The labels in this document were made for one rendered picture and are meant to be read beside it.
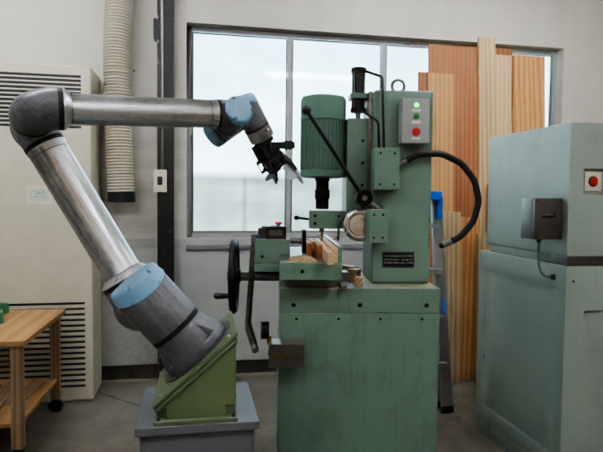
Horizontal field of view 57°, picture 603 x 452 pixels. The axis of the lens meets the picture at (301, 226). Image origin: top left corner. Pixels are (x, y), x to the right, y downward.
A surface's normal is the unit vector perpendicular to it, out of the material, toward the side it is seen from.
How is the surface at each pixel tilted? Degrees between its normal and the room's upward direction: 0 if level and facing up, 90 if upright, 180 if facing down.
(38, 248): 90
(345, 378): 90
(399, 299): 90
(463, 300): 88
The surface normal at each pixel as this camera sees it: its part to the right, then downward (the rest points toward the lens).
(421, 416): 0.05, 0.05
